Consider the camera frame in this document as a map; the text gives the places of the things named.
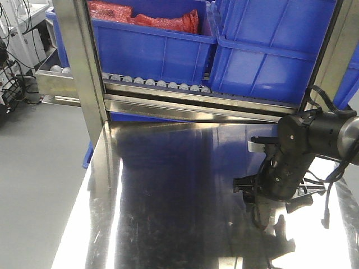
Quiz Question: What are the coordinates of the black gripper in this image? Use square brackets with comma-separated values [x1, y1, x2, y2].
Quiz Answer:
[233, 175, 326, 214]

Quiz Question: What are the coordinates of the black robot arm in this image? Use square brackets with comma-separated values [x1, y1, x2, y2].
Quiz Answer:
[233, 85, 358, 213]

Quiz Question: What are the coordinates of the blue bin upper right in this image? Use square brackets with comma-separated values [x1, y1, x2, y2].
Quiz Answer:
[209, 1, 344, 105]

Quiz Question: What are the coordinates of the blue bin on floor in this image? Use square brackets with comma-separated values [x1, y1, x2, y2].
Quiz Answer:
[82, 141, 94, 169]

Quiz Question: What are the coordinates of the blue bin upper left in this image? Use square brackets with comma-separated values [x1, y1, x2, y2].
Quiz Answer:
[44, 0, 218, 86]

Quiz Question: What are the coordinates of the red plastic bag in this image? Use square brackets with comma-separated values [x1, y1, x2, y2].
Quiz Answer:
[88, 1, 199, 34]

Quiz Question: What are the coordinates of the white equipment rack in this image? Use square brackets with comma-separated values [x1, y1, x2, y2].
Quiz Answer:
[1, 1, 52, 117]

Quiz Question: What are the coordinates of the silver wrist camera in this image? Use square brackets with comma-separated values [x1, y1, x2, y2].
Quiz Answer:
[247, 136, 279, 152]

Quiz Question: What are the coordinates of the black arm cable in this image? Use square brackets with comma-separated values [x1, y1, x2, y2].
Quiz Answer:
[252, 156, 359, 269]

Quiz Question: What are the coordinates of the steel roller rack frame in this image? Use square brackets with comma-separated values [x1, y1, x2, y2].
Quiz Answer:
[36, 1, 358, 142]

